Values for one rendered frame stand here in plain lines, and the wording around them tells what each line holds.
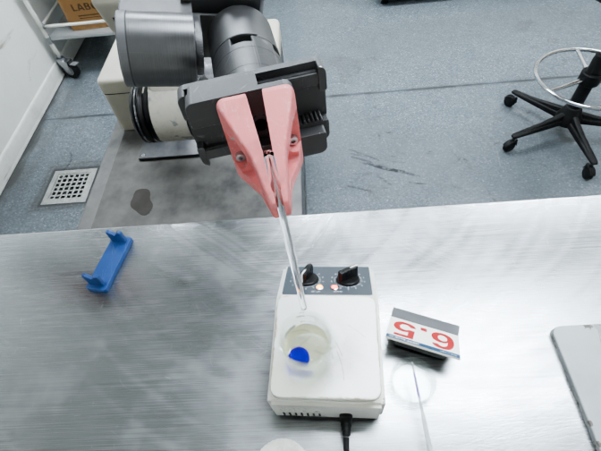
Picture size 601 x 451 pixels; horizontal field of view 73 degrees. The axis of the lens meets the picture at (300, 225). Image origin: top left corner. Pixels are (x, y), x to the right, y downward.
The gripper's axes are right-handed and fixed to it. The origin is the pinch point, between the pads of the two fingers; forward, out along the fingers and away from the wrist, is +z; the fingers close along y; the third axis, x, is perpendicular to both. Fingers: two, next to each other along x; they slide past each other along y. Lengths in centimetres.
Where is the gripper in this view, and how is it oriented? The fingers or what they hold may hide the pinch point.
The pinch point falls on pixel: (279, 199)
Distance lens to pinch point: 25.2
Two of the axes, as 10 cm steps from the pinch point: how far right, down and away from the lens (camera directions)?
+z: 2.1, 7.8, -5.9
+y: 9.7, -2.3, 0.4
